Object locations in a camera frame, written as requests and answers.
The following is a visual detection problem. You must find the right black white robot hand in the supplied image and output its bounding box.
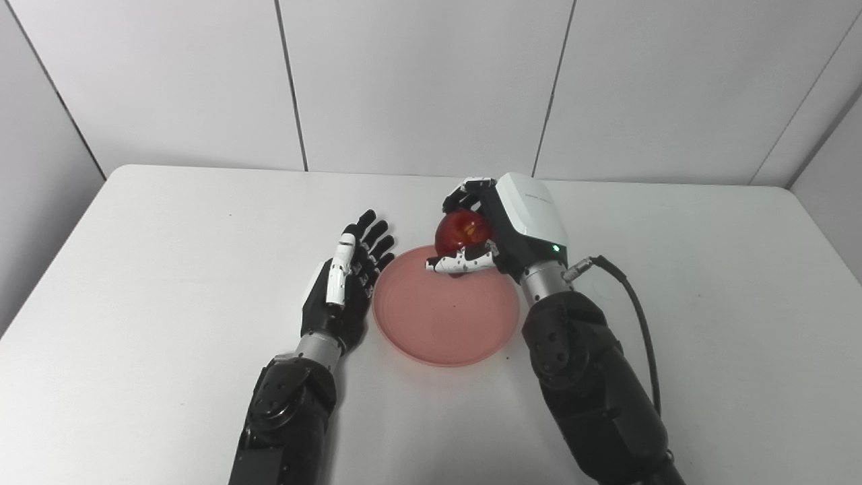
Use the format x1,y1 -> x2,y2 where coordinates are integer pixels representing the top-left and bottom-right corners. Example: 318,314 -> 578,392
426,172 -> 570,284

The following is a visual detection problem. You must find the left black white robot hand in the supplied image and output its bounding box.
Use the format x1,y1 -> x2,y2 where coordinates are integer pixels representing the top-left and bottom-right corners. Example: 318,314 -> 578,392
300,209 -> 397,354

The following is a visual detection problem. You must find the red apple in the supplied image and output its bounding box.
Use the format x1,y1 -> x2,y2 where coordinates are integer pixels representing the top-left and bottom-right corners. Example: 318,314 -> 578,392
434,208 -> 492,278

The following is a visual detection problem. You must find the pink round plate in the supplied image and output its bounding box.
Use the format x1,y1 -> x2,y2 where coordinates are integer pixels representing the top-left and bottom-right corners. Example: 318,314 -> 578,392
372,245 -> 521,368

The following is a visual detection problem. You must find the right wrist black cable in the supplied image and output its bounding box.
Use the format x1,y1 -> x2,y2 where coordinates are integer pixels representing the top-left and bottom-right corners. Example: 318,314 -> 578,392
563,255 -> 663,417

